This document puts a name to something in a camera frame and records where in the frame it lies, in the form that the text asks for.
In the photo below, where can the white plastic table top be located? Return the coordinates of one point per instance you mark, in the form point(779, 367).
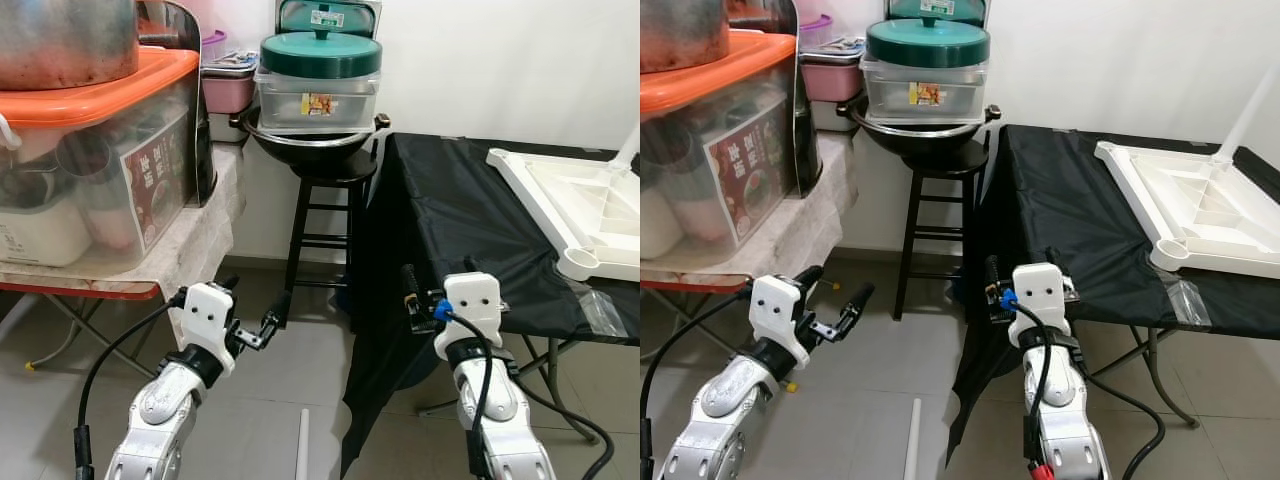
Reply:
point(1200, 200)
point(590, 200)

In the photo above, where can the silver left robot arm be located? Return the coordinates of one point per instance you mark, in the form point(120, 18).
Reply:
point(735, 405)
point(165, 410)

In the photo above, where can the beige cloth-covered stand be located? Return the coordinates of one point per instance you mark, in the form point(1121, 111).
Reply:
point(800, 235)
point(190, 250)

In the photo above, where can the black floor cloth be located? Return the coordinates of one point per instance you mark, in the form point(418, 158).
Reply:
point(450, 200)
point(1050, 200)

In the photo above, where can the black wooden stool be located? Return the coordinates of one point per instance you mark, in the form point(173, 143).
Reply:
point(945, 166)
point(335, 174)

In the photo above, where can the clear tape strip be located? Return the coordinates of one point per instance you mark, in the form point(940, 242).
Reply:
point(603, 310)
point(1188, 300)

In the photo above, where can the black glossy bag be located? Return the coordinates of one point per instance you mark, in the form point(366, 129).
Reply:
point(808, 130)
point(203, 130)

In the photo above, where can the orange-lidded storage box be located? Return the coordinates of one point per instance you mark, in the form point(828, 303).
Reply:
point(90, 170)
point(720, 160)

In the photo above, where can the black wok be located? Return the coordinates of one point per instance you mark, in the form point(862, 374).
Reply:
point(925, 140)
point(310, 148)

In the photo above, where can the pink plastic tub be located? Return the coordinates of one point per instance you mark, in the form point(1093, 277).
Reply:
point(228, 92)
point(830, 80)

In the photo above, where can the clear plastic container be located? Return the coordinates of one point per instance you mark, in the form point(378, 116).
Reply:
point(318, 100)
point(925, 90)

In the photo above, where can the clear container purple lid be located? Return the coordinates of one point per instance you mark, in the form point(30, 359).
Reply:
point(213, 42)
point(815, 30)

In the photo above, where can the green pot with lid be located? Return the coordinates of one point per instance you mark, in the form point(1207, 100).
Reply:
point(928, 42)
point(320, 55)

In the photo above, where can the metal pot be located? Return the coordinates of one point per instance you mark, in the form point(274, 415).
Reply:
point(60, 40)
point(680, 35)

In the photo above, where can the printed cardboard box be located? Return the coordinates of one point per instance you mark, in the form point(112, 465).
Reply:
point(935, 8)
point(328, 15)

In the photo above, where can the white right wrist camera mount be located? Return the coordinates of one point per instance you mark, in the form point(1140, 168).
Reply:
point(472, 300)
point(1040, 290)

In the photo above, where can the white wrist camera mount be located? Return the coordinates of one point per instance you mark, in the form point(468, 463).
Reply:
point(205, 315)
point(1040, 290)
point(775, 305)
point(472, 300)

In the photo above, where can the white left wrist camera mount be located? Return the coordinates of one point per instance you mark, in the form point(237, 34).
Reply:
point(775, 305)
point(205, 315)

